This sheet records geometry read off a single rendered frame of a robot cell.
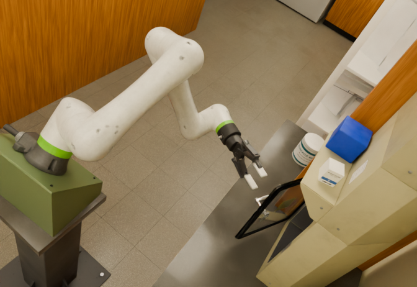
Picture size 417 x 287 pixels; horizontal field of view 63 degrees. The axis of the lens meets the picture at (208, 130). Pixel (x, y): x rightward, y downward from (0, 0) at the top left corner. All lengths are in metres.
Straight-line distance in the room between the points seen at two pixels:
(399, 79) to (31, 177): 1.18
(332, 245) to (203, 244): 0.54
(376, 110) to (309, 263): 0.56
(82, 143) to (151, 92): 0.26
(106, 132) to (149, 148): 1.84
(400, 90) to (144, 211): 1.88
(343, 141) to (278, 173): 0.72
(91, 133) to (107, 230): 1.47
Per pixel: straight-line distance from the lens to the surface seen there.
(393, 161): 0.93
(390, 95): 1.26
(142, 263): 2.41
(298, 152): 1.93
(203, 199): 2.73
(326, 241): 1.18
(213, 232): 1.51
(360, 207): 1.05
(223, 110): 1.52
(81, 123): 1.10
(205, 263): 1.45
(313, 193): 1.06
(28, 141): 1.30
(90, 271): 2.35
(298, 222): 1.60
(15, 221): 1.46
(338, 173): 1.07
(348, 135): 1.17
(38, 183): 1.17
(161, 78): 1.09
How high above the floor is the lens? 2.23
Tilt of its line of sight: 44 degrees down
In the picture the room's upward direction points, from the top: 25 degrees clockwise
